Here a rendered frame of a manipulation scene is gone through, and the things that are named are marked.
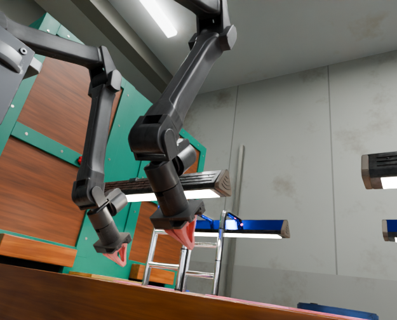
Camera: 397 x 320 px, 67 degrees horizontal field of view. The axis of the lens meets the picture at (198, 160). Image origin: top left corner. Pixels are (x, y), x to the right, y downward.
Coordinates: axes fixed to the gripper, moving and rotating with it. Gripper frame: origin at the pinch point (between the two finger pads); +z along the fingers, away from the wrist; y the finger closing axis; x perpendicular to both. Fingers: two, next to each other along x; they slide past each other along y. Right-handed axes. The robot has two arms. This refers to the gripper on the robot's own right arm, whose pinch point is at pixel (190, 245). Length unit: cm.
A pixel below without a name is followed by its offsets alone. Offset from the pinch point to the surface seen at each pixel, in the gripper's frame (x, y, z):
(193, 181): -24.9, 12.0, -3.3
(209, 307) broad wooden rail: 18.4, -15.6, -5.0
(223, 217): -53, 25, 28
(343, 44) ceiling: -355, -9, 0
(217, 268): -37, 25, 42
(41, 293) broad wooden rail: 20.4, 23.0, -3.5
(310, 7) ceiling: -315, 12, -48
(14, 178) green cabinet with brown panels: -13, 82, -18
